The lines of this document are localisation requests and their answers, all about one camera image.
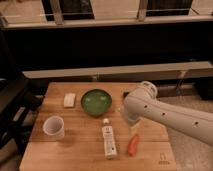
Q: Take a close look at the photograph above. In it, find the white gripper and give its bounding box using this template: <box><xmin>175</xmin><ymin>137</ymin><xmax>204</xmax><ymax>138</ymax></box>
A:
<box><xmin>120</xmin><ymin>106</ymin><xmax>140</xmax><ymax>126</ymax></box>

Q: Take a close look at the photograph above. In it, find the white bottle with label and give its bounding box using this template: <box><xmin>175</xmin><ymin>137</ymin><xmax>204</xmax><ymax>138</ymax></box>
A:
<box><xmin>102</xmin><ymin>118</ymin><xmax>117</xmax><ymax>159</ymax></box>

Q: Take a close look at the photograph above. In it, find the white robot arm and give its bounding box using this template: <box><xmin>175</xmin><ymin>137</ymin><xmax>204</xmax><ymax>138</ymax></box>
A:
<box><xmin>121</xmin><ymin>81</ymin><xmax>213</xmax><ymax>146</ymax></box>

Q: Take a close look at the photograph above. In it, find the green ceramic bowl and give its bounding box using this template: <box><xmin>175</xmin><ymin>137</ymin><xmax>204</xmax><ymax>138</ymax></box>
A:
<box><xmin>81</xmin><ymin>89</ymin><xmax>112</xmax><ymax>117</ymax></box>

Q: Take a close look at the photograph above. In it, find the black rectangular block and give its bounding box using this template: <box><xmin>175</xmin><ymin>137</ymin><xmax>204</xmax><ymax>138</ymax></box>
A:
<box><xmin>123</xmin><ymin>92</ymin><xmax>130</xmax><ymax>98</ymax></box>

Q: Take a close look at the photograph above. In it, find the orange carrot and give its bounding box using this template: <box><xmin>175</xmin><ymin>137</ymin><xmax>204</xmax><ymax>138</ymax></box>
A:
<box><xmin>128</xmin><ymin>134</ymin><xmax>139</xmax><ymax>156</ymax></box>

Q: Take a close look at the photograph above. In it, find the beige sponge block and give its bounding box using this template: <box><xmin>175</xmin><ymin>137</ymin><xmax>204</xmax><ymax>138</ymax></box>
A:
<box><xmin>64</xmin><ymin>93</ymin><xmax>76</xmax><ymax>107</ymax></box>

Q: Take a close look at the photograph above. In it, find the white plastic cup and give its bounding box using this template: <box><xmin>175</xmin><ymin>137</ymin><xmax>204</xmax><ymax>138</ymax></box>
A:
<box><xmin>43</xmin><ymin>116</ymin><xmax>65</xmax><ymax>140</ymax></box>

